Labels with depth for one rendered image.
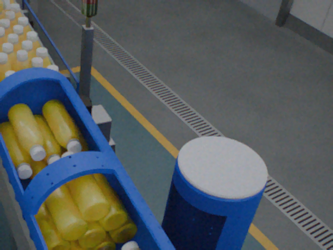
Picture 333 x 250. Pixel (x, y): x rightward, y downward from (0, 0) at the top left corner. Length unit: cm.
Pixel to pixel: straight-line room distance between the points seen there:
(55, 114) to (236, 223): 63
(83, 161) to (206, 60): 312
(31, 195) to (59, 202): 7
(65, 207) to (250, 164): 65
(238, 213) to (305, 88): 276
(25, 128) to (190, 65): 282
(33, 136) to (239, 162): 64
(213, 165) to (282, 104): 241
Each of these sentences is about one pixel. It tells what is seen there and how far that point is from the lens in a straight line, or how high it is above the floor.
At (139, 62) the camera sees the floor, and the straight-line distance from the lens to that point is 404.
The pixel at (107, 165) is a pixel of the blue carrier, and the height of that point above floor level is 122.
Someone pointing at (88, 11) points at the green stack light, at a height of 118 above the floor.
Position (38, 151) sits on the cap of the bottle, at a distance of 137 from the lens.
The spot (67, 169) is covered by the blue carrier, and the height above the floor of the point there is 123.
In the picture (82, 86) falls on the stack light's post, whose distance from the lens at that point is 217.
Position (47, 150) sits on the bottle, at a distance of 144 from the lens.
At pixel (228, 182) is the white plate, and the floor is 104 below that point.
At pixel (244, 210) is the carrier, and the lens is 153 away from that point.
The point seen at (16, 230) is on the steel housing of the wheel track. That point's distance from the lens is 153.
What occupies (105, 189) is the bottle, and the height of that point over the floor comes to 114.
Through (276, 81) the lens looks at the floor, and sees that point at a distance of 418.
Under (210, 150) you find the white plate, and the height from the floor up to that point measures 104.
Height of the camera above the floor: 203
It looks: 40 degrees down
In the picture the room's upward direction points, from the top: 8 degrees clockwise
